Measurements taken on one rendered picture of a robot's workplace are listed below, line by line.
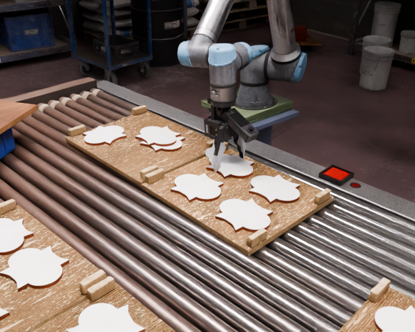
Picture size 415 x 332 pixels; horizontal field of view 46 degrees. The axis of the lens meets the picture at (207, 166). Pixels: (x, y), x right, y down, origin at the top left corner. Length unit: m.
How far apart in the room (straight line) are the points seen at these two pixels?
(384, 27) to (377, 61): 1.11
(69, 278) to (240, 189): 0.54
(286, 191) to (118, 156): 0.54
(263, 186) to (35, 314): 0.69
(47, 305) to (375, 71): 4.38
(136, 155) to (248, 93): 0.64
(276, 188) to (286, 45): 0.67
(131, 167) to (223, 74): 0.40
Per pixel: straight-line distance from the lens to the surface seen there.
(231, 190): 1.38
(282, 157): 1.62
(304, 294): 1.10
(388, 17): 6.08
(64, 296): 1.08
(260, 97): 2.01
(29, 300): 1.09
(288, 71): 1.93
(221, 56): 1.36
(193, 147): 1.61
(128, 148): 1.61
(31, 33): 5.84
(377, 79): 5.11
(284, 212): 1.31
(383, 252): 1.26
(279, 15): 1.80
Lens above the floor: 1.66
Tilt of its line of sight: 29 degrees down
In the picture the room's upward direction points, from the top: 1 degrees clockwise
